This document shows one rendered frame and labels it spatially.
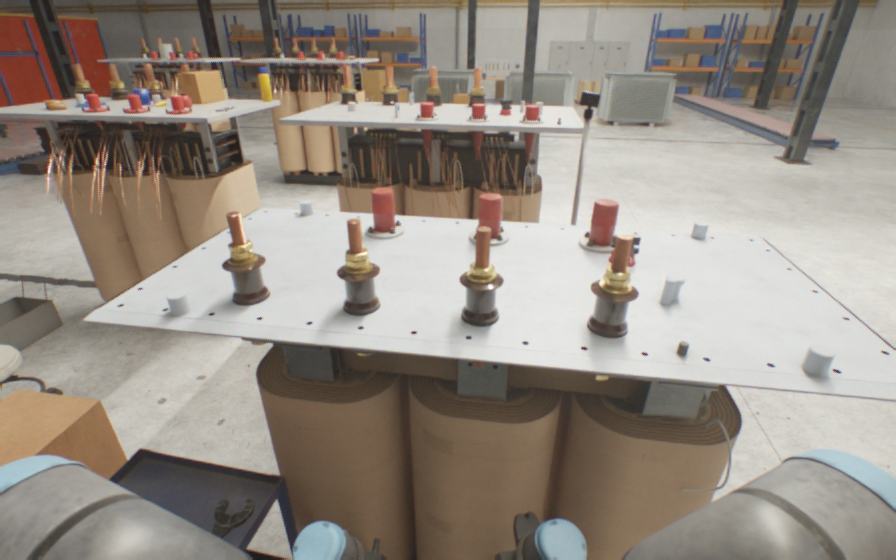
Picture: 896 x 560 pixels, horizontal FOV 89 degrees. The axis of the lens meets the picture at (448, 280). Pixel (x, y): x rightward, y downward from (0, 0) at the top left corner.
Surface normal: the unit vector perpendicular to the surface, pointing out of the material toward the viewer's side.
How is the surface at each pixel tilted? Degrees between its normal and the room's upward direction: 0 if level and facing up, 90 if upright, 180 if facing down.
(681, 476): 90
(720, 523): 35
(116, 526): 22
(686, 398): 90
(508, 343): 0
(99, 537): 15
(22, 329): 90
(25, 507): 5
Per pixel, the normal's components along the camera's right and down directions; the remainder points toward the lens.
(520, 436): 0.18, 0.45
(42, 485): 0.11, -0.97
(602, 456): -0.64, 0.35
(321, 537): -0.13, -0.70
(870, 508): 0.13, -0.72
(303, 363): -0.15, 0.45
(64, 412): 0.00, -0.89
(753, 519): -0.36, -0.88
